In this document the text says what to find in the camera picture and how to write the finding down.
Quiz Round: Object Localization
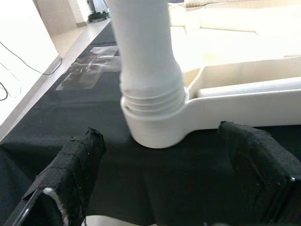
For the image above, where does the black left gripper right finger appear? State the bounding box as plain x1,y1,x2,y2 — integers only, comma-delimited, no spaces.
217,121,301,226

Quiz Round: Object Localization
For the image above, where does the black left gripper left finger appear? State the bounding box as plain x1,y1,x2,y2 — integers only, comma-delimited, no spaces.
4,127,107,226

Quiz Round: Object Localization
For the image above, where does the white threaded table leg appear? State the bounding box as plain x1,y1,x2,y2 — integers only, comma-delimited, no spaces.
109,0,189,118
197,76,301,98

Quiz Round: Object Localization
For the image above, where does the black tablecloth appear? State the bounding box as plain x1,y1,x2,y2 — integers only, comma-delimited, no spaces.
0,17,301,226

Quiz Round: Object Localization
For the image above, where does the crumpled clear tape patch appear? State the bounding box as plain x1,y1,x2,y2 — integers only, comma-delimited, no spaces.
55,45,121,90

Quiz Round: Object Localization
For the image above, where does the white plastic table top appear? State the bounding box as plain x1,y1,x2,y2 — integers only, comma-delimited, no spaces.
121,0,301,149

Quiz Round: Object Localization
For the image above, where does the black floor mop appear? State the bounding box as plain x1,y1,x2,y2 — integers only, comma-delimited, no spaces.
87,10,109,24

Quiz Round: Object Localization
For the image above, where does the looped grey wall cable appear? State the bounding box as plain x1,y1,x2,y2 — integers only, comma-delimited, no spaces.
0,61,22,102

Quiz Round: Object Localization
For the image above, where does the long grey wall cable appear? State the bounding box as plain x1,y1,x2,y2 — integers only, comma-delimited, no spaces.
0,41,63,76

